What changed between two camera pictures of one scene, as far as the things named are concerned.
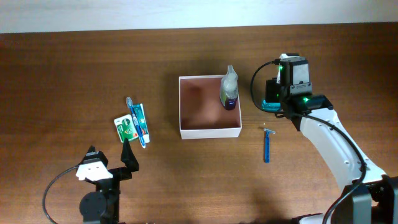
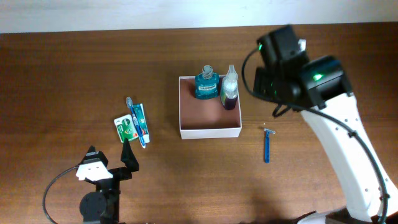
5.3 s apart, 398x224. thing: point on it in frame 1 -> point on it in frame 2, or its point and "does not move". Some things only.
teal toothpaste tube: [139, 111] does not move
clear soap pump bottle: [229, 88] does not move
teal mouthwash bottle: [270, 106] -> [207, 84]
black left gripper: [128, 159] does not move
